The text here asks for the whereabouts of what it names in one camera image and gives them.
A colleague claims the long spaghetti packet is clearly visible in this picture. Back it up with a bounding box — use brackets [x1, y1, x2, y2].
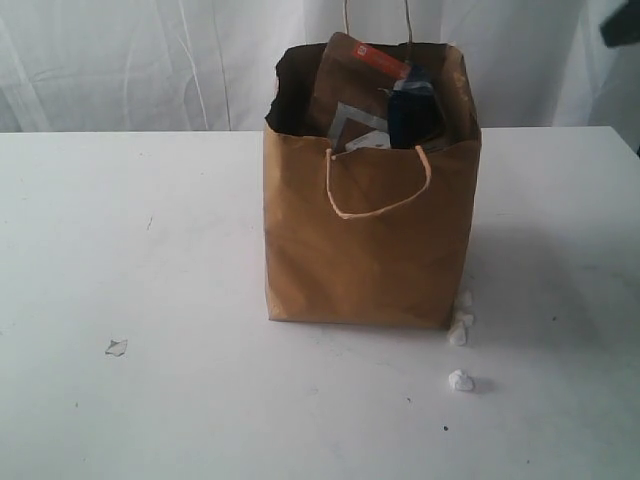
[387, 64, 445, 149]

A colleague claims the brown snack pouch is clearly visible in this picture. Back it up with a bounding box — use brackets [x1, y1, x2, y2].
[307, 32, 410, 152]

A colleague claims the white lump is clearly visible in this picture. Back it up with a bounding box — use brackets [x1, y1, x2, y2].
[448, 369, 475, 392]
[447, 324, 467, 347]
[454, 310, 475, 328]

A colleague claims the white blue milk carton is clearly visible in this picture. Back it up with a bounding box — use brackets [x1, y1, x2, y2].
[345, 130, 391, 152]

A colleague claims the brown paper bag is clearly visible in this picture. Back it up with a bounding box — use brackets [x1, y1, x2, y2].
[263, 40, 481, 329]

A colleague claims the small torn paper scrap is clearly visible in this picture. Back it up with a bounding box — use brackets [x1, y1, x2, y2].
[105, 339, 128, 357]

